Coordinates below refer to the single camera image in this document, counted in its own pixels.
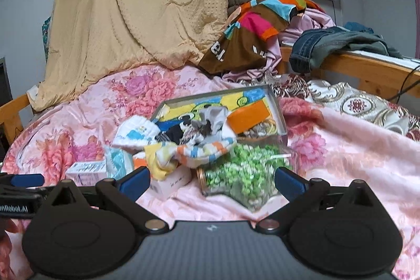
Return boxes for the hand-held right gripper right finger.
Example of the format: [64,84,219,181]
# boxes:
[256,166,382,232]

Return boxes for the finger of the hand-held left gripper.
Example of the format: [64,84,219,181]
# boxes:
[0,173,45,189]

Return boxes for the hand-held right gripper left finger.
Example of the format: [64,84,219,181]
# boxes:
[43,166,169,234]

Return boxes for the white gauze towel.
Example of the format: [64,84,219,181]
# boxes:
[112,115,165,150]

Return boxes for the yellow striped towel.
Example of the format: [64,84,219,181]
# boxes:
[144,137,239,183]

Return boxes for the black striped sock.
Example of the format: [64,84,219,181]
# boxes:
[154,124,204,147]

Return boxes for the cartoon peashooter tray box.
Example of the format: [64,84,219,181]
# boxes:
[151,84,290,148]

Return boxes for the orange cloth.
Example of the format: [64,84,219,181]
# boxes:
[226,101,271,135]

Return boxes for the cartoon print towel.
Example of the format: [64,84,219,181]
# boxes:
[154,88,279,137]

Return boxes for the white teal packet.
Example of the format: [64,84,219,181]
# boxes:
[103,147,136,179]

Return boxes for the orange white carton box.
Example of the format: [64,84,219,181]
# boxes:
[133,152,193,202]

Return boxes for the jar of green paper stars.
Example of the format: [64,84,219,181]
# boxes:
[197,144,298,214]

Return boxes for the white milk carton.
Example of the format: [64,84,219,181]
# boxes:
[65,160,109,187]

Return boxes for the pink floral bedsheet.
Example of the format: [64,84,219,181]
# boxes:
[0,65,420,280]

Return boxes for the dark cabinet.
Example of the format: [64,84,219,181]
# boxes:
[0,57,14,153]

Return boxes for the brocade bedspread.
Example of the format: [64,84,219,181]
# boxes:
[243,73,420,143]

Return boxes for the blue jeans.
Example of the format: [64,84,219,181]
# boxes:
[289,27,354,75]

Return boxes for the brown colourful garment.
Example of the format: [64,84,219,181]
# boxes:
[198,0,308,75]

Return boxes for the grey green garment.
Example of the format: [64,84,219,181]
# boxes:
[341,31,405,59]

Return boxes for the blue cloth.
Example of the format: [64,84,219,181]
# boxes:
[343,22,375,35]

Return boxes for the beige quilt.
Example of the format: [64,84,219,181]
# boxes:
[28,0,237,114]

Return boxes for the pink curtain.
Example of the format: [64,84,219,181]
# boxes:
[408,0,420,58]

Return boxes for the wooden bed frame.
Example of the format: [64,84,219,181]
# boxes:
[0,44,420,145]

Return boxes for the colourful wall picture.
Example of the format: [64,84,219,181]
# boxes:
[41,16,54,63]

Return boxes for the black cable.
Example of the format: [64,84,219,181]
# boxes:
[387,60,420,102]

